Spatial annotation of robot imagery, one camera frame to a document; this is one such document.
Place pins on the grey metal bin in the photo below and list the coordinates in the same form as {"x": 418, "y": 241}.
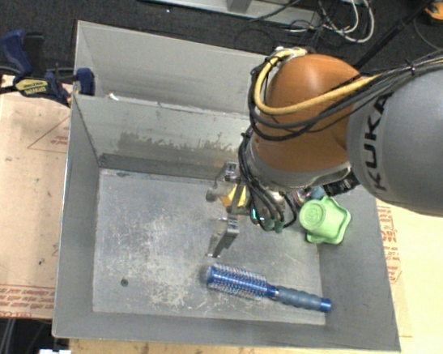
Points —
{"x": 154, "y": 244}

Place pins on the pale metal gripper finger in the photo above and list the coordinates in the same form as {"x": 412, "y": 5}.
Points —
{"x": 224, "y": 240}
{"x": 226, "y": 173}

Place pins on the brown cardboard board red print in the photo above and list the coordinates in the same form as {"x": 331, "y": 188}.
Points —
{"x": 17, "y": 205}

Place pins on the blue round hairbrush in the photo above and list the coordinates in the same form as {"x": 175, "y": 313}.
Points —
{"x": 239, "y": 282}

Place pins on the small yellow object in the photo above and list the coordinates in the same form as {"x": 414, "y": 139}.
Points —
{"x": 243, "y": 196}

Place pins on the light green lobed knob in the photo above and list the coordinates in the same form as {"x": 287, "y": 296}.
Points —
{"x": 323, "y": 221}

